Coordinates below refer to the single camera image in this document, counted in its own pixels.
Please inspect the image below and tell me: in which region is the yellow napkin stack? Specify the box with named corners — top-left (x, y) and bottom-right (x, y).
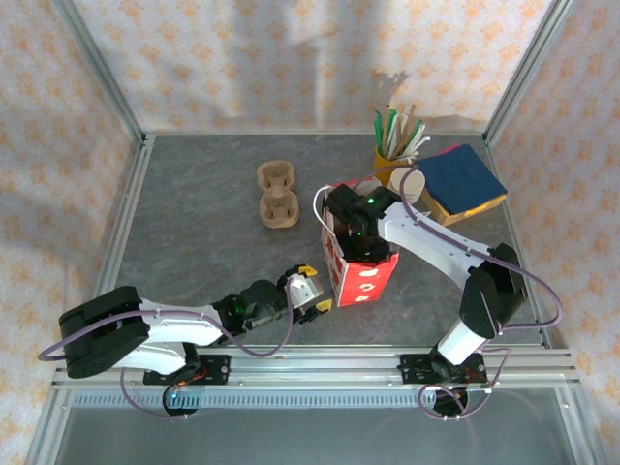
top-left (421, 186), bottom-right (509, 228)

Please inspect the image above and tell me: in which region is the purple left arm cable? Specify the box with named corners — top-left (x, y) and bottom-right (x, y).
top-left (37, 278), bottom-right (296, 421)

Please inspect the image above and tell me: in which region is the red white paper gift bag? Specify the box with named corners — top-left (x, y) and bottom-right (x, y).
top-left (312, 179), bottom-right (401, 309)

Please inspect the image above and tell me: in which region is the grey slotted cable duct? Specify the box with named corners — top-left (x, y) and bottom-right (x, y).
top-left (67, 389), bottom-right (558, 411)

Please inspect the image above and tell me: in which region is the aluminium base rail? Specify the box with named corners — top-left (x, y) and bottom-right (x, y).
top-left (51, 344), bottom-right (580, 388)

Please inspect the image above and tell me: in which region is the aluminium frame post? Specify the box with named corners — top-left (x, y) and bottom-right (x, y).
top-left (482, 0), bottom-right (578, 146)
top-left (51, 0), bottom-right (149, 146)

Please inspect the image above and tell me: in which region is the green white wrapped straw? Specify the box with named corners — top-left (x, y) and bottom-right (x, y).
top-left (399, 119), bottom-right (426, 159)
top-left (386, 108), bottom-right (399, 157)

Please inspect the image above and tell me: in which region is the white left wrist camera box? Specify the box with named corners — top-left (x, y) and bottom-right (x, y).
top-left (288, 273), bottom-right (325, 315)

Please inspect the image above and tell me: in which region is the brown pulp cup carrier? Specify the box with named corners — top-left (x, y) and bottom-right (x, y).
top-left (256, 161), bottom-right (300, 230)

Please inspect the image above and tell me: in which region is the aluminium table side rail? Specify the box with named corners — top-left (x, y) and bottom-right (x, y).
top-left (79, 135), bottom-right (156, 351)
top-left (483, 138), bottom-right (553, 349)

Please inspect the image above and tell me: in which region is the dark blue napkin stack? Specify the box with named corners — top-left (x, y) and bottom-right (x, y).
top-left (416, 143), bottom-right (509, 214)

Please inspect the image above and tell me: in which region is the yellow straw holder cup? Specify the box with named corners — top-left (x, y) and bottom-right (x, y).
top-left (371, 146), bottom-right (404, 188)

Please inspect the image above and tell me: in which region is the green paper straw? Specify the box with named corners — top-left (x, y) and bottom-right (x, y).
top-left (374, 109), bottom-right (388, 156)

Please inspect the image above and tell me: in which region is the stack of paper cups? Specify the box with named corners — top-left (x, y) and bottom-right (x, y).
top-left (389, 167), bottom-right (427, 204)

